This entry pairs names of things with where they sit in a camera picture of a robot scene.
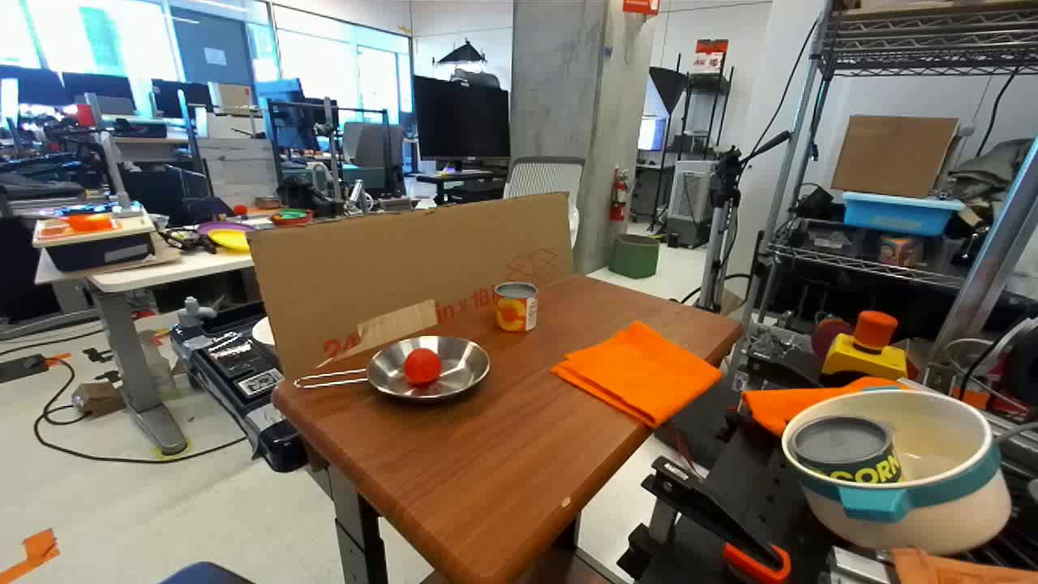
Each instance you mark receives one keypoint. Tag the yellow orange tin can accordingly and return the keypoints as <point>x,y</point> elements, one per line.
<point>516,310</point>

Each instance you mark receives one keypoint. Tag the silver metal frying pan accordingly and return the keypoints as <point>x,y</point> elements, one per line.
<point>447,364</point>

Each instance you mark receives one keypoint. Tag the brown cardboard panel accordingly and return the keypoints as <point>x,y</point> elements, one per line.
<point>402,271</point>

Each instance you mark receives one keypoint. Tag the red tomato ball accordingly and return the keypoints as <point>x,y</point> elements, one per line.
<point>423,368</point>

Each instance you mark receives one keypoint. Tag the red fire extinguisher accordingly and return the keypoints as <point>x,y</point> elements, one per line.
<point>619,194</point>

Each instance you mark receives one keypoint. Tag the orange folded cloth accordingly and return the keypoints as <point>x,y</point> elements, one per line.
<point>636,371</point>

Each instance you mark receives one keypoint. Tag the black computer monitor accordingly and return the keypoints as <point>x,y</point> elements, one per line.
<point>462,118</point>

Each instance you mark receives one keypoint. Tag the orange cloth piece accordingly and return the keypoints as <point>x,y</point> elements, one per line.
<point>796,404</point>

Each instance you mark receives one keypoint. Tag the black orange clamp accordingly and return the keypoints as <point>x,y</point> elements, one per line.
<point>714,520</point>

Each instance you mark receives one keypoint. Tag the yellow red emergency stop button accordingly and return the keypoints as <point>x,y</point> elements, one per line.
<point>867,348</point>

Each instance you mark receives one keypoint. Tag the corn can with grey lid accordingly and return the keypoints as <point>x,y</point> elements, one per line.
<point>848,450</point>

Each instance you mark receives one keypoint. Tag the white height adjustable desk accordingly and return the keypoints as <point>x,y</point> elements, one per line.
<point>136,325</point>

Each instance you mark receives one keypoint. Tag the blue plastic bin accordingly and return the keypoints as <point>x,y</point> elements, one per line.
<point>899,212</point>

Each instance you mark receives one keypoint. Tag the brown cardboard sheet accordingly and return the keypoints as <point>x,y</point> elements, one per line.
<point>893,152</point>

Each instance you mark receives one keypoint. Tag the white box with orange lid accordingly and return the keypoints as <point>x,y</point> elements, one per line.
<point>96,238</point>

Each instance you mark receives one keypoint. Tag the white bowl with teal band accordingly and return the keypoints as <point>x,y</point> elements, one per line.
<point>930,492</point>

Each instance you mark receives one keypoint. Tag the black camera tripod stand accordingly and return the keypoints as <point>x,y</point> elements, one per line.
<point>727,215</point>

